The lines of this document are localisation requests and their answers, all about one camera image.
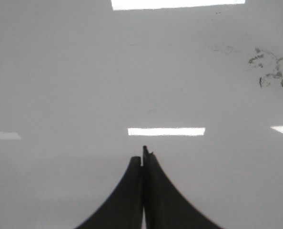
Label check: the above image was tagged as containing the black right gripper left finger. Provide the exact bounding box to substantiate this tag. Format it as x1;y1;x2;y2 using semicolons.
77;156;143;229

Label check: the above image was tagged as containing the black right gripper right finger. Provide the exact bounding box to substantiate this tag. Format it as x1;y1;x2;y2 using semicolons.
142;146;221;229

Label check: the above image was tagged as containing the white glossy whiteboard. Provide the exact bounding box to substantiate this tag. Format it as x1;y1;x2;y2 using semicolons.
0;0;283;229

